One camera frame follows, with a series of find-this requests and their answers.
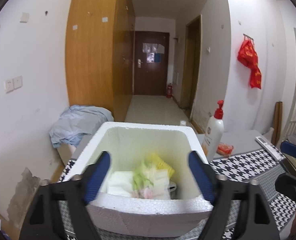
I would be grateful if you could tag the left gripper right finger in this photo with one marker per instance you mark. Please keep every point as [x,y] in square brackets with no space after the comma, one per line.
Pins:
[254,219]

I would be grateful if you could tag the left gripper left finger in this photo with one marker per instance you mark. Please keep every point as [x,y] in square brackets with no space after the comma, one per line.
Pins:
[43,219]

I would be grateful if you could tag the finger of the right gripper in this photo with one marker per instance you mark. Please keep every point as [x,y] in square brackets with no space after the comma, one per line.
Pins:
[288,148]

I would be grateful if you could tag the yellow sponge cloth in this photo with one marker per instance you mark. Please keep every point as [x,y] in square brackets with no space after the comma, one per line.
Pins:
[160,164]

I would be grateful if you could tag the white remote control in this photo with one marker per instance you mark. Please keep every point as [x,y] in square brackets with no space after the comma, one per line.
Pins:
[275,154]

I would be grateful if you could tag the brown wooden rolls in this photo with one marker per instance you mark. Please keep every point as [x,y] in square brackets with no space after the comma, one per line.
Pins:
[277,122]

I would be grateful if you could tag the white paper piece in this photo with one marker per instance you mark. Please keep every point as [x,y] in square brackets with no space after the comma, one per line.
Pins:
[120,184]

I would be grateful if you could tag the houndstooth table mat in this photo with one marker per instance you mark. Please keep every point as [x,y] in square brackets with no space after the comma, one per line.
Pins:
[258,165]

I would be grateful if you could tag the light blue cloth pile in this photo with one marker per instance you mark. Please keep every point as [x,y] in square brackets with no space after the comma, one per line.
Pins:
[76,122]

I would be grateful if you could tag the white styrofoam box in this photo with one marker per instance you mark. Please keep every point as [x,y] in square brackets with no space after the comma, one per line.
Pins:
[128,144]

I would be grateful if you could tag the red snack packet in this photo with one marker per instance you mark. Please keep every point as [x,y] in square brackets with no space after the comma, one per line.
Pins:
[225,149]

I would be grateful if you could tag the red pump lotion bottle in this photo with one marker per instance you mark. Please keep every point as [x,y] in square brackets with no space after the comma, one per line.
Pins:
[213,133]

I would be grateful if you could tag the red plastic bag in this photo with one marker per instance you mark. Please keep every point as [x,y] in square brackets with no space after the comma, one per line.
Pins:
[249,58]

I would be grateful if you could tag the red fire extinguisher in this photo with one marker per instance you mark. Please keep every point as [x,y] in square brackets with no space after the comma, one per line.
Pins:
[169,91]

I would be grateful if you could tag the dark brown entrance door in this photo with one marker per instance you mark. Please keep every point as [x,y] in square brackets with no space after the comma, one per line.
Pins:
[151,57]

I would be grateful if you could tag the wooden wardrobe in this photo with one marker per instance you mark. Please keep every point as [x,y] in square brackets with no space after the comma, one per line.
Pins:
[99,54]

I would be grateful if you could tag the white wall socket pair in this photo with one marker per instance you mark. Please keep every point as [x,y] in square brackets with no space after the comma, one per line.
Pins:
[13,84]

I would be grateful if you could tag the wall coat hook rack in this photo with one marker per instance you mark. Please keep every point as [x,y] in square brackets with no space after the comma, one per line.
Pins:
[248,37]

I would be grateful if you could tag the wooden side door frame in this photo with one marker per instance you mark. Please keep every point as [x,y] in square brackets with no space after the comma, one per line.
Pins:
[192,57]

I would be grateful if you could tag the white wall switch plate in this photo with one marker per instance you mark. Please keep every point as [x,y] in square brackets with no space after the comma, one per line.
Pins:
[25,17]

